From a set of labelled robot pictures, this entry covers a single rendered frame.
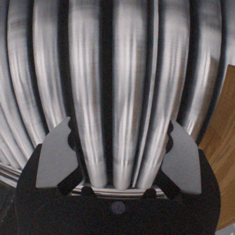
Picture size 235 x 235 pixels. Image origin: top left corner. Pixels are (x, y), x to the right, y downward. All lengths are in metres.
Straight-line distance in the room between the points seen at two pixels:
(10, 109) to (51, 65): 0.15
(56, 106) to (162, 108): 0.17
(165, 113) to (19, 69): 0.25
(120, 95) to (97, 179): 0.22
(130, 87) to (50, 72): 0.12
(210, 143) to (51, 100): 0.28
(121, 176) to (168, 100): 0.20
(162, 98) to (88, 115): 0.12
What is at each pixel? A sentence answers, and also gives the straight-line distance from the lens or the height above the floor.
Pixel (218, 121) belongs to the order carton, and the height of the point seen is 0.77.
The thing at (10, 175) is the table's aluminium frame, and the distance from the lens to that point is 0.77.
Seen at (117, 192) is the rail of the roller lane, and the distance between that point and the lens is 0.39.
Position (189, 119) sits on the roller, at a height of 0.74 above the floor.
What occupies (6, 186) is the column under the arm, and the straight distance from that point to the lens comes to 0.89.
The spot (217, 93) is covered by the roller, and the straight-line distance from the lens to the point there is 0.26.
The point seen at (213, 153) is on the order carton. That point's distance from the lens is 0.24.
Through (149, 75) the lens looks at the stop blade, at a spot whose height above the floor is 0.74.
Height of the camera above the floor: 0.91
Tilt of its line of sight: 60 degrees down
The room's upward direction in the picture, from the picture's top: 174 degrees counter-clockwise
